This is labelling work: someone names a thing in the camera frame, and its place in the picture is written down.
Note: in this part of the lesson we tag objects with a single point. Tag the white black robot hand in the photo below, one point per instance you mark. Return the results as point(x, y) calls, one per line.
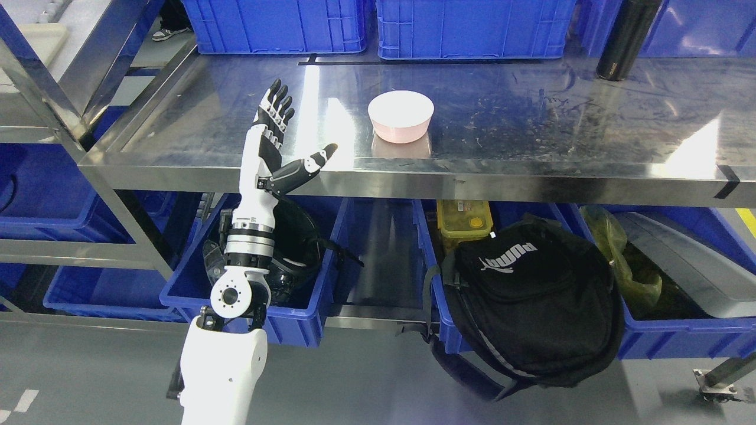
point(263, 177)

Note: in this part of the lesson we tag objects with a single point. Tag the pink ikea bowl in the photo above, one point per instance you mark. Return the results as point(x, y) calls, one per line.
point(401, 116)

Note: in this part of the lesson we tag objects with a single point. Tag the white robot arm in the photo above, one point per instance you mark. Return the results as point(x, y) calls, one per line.
point(226, 347)

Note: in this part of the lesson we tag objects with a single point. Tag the blue crate top middle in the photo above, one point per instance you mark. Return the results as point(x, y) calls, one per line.
point(473, 30)

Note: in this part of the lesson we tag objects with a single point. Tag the blue crate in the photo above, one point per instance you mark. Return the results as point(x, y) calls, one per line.
point(680, 29)
point(473, 30)
point(280, 27)

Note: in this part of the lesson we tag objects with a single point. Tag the stainless steel shelf rack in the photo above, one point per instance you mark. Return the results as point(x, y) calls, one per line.
point(67, 101)

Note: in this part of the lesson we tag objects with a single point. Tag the black helmet with visor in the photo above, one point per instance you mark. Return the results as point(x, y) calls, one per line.
point(294, 254)

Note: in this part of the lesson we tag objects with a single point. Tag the blue bin holding helmet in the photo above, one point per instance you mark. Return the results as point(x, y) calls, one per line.
point(301, 323)

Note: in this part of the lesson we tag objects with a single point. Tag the blue crate top left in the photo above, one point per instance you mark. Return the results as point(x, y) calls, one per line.
point(280, 27)

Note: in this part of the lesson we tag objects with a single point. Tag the black white sneaker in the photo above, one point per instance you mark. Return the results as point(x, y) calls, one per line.
point(163, 34)

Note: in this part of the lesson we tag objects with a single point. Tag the blue bin holding backpack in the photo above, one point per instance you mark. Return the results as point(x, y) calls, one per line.
point(504, 214)

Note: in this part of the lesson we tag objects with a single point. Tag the blue bin lower left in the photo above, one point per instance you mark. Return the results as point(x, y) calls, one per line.
point(110, 293)

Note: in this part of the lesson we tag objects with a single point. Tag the yellow lidded food container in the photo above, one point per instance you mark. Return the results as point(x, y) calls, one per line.
point(460, 221)

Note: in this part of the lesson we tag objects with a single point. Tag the blue bin far left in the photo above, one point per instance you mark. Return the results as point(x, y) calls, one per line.
point(46, 197)

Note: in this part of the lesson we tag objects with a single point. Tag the black puma backpack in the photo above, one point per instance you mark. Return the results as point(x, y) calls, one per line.
point(537, 303)

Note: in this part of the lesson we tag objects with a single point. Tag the yellow-green plastic bag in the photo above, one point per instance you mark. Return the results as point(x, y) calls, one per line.
point(638, 278)

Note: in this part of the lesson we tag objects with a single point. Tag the black thermos bottle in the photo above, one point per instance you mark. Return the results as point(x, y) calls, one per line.
point(631, 26)

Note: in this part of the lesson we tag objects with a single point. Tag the stainless steel work table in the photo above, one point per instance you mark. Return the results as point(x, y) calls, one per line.
point(676, 132)

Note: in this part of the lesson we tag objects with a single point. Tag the blue crate top right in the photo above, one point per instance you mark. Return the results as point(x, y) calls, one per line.
point(680, 29)

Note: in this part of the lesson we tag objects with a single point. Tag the blue bin lower right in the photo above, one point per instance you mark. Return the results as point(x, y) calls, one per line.
point(676, 328)

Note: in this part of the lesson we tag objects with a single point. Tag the grey flat panel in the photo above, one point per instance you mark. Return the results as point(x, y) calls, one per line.
point(712, 266)

